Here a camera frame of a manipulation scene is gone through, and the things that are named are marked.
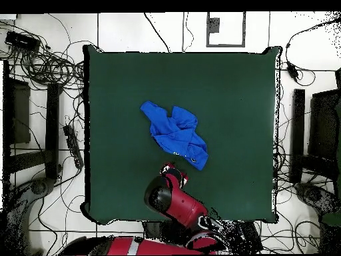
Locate black metal stand frame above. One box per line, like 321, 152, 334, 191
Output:
2, 60, 61, 185
289, 67, 341, 185

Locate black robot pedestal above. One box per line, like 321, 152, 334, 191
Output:
141, 220, 187, 242

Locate black power adapter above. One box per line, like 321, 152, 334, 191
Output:
286, 61, 299, 81

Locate small dark grey square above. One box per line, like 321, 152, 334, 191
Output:
207, 17, 221, 33

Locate black electronics box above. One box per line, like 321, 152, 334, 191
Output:
5, 30, 41, 53

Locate blue shirt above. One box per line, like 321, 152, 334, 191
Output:
140, 100, 209, 171

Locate dark green table cloth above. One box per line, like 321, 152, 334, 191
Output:
80, 44, 282, 225

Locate grey stand base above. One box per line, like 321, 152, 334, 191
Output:
294, 182, 340, 214
5, 177, 57, 256

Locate tangled black cables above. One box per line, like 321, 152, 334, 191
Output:
0, 21, 87, 91

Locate long black power strip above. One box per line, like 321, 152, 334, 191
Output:
236, 221, 264, 254

